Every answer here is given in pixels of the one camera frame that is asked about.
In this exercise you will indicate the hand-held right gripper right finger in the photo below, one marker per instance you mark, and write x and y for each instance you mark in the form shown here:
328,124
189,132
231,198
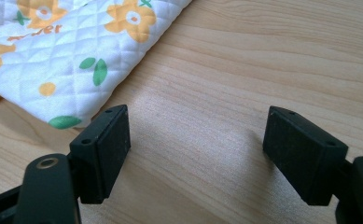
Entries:
303,155

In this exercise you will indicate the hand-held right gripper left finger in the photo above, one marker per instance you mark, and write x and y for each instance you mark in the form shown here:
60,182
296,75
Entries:
100,155

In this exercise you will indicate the white quilted floral cloth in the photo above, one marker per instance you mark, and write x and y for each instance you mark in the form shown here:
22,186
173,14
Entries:
61,56

